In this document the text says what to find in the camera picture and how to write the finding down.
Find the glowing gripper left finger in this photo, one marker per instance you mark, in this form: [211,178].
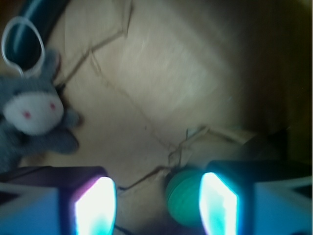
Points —
[50,200]

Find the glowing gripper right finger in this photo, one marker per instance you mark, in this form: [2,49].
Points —
[269,197]

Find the green dimpled ball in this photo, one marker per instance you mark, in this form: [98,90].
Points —
[182,197]

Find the grey plush bunny toy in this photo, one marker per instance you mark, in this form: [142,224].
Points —
[33,119]

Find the brown paper lined bin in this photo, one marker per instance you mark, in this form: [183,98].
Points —
[162,84]

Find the dark green toy cucumber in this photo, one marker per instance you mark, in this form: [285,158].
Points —
[22,46]

